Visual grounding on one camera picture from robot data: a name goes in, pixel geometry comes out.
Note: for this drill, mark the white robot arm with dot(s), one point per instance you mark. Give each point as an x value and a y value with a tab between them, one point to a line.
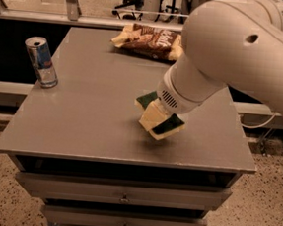
237	43

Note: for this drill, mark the blue silver energy drink can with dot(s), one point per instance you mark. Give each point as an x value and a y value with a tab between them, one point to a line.
40	57

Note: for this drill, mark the metal railing frame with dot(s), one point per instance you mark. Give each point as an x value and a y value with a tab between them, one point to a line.
93	13

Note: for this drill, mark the lower grey drawer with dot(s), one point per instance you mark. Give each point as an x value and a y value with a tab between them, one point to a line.
90	217

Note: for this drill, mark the black office chair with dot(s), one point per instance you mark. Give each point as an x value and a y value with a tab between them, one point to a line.
138	4

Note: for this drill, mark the brown chip bag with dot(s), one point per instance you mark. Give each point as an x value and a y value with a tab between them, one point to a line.
152	42

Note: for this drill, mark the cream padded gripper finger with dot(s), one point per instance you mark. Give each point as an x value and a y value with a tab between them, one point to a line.
155	114

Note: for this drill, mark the grey drawer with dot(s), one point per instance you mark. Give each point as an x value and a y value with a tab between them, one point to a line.
90	217
122	192

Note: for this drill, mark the upper grey drawer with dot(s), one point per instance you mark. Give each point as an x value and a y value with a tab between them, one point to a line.
122	192

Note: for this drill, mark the green and yellow sponge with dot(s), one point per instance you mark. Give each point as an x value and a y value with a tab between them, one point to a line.
169	127

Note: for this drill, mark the grey drawer cabinet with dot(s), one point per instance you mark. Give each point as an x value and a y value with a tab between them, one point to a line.
88	126

